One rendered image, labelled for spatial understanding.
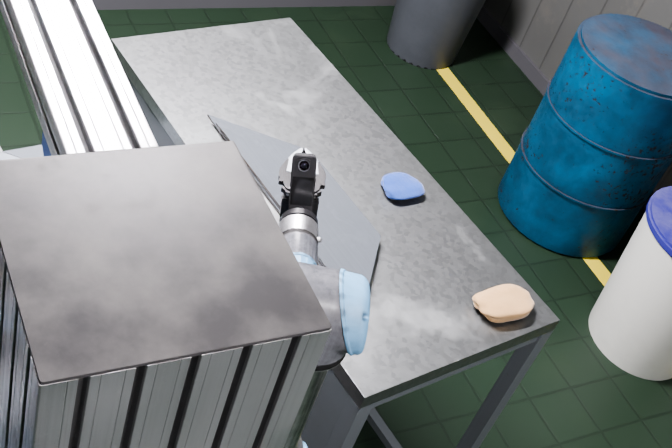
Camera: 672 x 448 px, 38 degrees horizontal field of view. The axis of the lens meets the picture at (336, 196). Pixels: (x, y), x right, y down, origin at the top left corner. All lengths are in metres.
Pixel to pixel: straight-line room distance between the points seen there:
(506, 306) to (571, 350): 1.64
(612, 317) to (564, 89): 0.92
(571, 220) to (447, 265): 1.84
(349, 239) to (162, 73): 0.75
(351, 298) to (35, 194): 0.59
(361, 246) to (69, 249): 1.55
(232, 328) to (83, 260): 0.14
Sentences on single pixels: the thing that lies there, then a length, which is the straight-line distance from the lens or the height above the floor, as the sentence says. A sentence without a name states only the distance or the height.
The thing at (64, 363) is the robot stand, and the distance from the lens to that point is 0.78.
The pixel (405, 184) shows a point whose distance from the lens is 2.56.
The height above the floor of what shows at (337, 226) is 1.07.
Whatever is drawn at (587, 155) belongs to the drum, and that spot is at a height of 0.52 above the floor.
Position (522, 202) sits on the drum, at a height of 0.14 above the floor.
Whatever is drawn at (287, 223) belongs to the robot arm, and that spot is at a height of 1.46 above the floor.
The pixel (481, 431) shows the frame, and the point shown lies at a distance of 2.75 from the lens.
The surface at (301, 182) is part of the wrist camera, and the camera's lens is 1.79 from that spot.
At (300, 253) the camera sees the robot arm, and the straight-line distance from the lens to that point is 1.70.
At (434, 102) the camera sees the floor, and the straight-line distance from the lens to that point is 4.90.
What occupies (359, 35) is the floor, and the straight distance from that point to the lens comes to 5.20.
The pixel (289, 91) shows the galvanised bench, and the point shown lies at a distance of 2.79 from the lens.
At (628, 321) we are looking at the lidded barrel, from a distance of 3.89.
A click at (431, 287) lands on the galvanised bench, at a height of 1.05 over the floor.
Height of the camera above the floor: 2.65
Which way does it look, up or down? 40 degrees down
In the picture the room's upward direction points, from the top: 20 degrees clockwise
